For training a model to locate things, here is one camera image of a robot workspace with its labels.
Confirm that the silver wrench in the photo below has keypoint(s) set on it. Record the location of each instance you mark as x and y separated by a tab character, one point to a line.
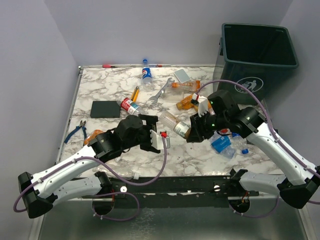
154	99

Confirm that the dark green plastic bin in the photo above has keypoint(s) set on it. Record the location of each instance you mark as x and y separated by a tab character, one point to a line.
255	58

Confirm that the upright Pepsi bottle far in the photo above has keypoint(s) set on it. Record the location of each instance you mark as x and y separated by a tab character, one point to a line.
147	78

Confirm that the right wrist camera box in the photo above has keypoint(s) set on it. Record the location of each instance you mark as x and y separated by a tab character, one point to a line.
203	105

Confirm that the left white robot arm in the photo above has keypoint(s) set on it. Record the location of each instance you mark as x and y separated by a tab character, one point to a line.
41	191

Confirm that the yellow utility knife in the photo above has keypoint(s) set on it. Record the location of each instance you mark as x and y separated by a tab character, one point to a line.
135	94

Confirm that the white power bank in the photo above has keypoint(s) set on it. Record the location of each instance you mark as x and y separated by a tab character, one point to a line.
182	76

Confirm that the Starbucks coffee bottle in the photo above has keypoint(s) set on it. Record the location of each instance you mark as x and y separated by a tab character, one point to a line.
174	123

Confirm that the Pepsi bottle right side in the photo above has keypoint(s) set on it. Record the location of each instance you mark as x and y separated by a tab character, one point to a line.
240	143

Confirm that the large orange drink bottle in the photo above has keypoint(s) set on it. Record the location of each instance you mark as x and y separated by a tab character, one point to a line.
91	136

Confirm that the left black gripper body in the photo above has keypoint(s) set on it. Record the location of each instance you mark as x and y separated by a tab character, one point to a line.
145	137

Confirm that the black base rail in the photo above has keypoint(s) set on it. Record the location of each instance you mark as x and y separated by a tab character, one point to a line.
184	191

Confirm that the small red label bottle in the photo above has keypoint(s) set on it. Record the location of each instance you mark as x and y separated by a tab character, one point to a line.
224	131

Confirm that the crushed orange label bottle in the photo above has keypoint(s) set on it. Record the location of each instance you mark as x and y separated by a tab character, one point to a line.
190	86

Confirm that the red marker pen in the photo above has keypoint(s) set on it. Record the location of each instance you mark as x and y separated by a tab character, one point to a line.
108	66

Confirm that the orange juice bottle patterned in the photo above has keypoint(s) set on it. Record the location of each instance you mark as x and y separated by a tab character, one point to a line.
186	103

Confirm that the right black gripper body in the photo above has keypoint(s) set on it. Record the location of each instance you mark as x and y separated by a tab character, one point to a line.
207	123

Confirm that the light blue label bottle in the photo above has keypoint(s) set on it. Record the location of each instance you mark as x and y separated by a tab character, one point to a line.
222	145

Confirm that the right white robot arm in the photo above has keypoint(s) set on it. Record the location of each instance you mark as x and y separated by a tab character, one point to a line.
300	178

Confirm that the red label water bottle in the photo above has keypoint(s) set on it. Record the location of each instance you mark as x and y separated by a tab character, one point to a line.
129	106

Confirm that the black foam pad left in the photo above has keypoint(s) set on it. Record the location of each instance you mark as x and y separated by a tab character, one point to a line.
105	109

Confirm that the clear crushed bottle front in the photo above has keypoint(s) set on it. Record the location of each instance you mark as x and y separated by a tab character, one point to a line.
118	165

